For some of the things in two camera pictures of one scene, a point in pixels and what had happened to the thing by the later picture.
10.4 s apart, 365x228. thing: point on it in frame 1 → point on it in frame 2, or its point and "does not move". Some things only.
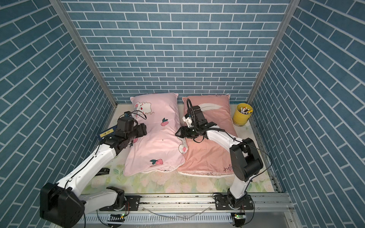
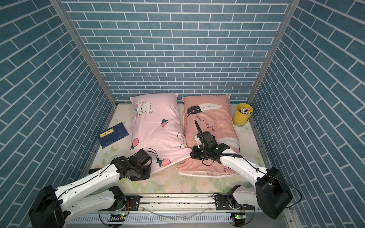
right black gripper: (183, 134) → (195, 154)
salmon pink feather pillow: (208, 157) does not move
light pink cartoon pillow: (163, 147) does not move
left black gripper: (142, 129) → (147, 175)
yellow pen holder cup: (242, 112) does not move
